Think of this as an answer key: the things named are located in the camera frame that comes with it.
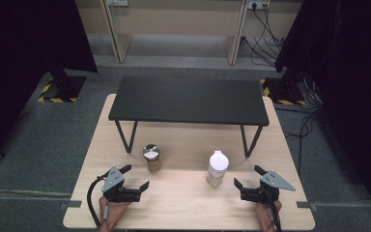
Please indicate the glass jar with silver lid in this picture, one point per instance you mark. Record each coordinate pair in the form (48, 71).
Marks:
(152, 158)

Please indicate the person's left hand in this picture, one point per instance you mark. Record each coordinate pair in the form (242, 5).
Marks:
(114, 212)

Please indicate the clear bottle with white cap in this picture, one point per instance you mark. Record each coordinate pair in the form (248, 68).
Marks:
(218, 167)

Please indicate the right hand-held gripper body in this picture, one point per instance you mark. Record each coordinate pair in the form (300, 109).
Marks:
(272, 181)

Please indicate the black stand base striped tape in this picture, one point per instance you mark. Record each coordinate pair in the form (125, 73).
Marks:
(286, 92)
(62, 90)

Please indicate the black shelf with metal legs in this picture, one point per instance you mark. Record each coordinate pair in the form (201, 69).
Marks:
(190, 100)

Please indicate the beige wooden desk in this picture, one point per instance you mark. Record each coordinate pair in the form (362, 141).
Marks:
(180, 19)

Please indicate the white wall socket with plugs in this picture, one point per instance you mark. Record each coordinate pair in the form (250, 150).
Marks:
(258, 4)

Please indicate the person's right hand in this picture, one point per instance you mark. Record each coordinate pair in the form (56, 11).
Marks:
(264, 216)

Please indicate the black curtain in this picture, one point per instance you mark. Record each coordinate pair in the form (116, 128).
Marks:
(351, 80)
(22, 64)

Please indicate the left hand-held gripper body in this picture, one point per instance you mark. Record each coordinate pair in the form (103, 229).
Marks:
(112, 181)

